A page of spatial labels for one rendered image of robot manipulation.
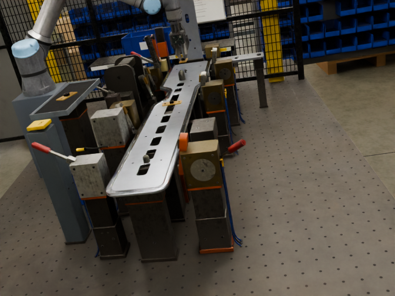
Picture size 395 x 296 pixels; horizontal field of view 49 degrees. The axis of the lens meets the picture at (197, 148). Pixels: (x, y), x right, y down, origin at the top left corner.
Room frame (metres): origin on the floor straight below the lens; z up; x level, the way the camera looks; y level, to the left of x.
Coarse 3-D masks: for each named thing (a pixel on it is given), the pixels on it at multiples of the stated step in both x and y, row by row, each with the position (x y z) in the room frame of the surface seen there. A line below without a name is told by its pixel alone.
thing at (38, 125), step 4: (36, 120) 1.37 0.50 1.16; (40, 120) 1.36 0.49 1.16; (44, 120) 1.36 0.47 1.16; (48, 120) 1.35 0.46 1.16; (32, 124) 1.34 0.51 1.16; (36, 124) 1.34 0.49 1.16; (40, 124) 1.33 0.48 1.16; (44, 124) 1.32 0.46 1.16; (48, 124) 1.34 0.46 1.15; (28, 128) 1.32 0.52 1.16; (32, 128) 1.31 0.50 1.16; (36, 128) 1.31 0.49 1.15; (40, 128) 1.31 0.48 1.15; (44, 128) 1.31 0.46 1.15
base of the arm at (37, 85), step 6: (36, 72) 1.95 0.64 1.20; (42, 72) 1.97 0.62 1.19; (24, 78) 1.96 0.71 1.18; (30, 78) 1.95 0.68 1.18; (36, 78) 1.95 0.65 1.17; (42, 78) 1.96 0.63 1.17; (48, 78) 1.99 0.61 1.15; (24, 84) 1.95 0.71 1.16; (30, 84) 1.94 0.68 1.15; (36, 84) 1.94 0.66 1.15; (42, 84) 1.96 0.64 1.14; (48, 84) 1.96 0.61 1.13; (54, 84) 2.00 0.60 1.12; (24, 90) 1.97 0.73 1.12; (30, 90) 1.93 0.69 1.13; (36, 90) 1.93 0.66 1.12; (42, 90) 1.94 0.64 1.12; (48, 90) 1.95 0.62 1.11; (30, 96) 1.93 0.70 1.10
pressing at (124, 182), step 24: (168, 72) 2.27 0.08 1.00; (192, 72) 2.20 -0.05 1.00; (168, 96) 1.86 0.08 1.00; (192, 96) 1.81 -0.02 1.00; (144, 120) 1.61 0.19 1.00; (144, 144) 1.38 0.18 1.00; (168, 144) 1.34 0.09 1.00; (120, 168) 1.23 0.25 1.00; (168, 168) 1.17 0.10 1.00; (120, 192) 1.08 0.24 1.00; (144, 192) 1.06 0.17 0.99
